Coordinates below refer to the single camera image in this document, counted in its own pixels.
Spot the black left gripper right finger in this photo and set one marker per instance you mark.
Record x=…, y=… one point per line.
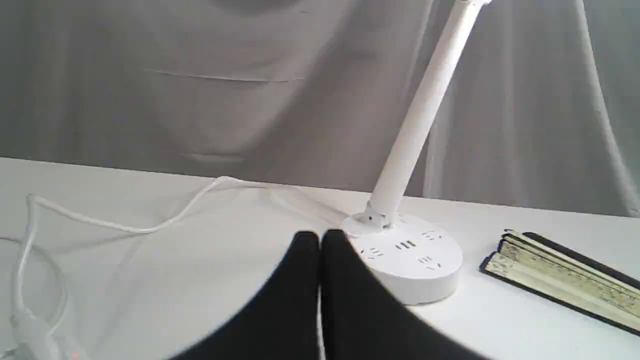
x=361, y=320

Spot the white desk lamp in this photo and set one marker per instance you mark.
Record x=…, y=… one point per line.
x=415, y=260

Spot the paper folding fan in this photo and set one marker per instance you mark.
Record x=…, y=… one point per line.
x=540, y=266

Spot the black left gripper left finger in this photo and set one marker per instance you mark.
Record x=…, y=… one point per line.
x=281, y=321

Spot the grey backdrop curtain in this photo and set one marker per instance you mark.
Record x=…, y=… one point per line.
x=542, y=110

